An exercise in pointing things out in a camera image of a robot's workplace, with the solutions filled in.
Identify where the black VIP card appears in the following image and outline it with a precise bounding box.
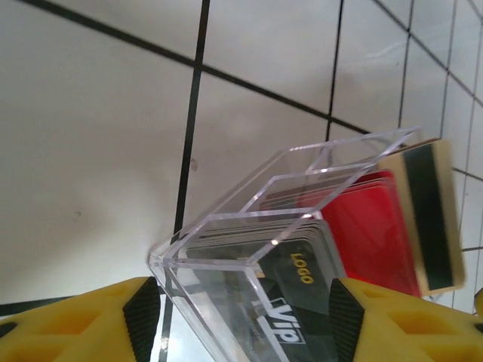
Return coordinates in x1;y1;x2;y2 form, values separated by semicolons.
183;219;347;362

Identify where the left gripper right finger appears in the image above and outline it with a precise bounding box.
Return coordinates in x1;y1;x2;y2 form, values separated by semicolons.
328;278;483;362

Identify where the gold card with black stripe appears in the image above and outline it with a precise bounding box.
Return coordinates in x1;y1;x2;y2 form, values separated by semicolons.
376;138;468;296

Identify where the red card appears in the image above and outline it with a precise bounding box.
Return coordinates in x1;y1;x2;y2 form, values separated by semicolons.
263;170;422;298

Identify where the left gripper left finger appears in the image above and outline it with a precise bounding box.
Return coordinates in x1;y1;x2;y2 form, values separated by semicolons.
0;276;162;362

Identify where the clear acrylic card box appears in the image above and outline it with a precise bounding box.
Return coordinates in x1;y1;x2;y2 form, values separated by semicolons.
148;125;424;362

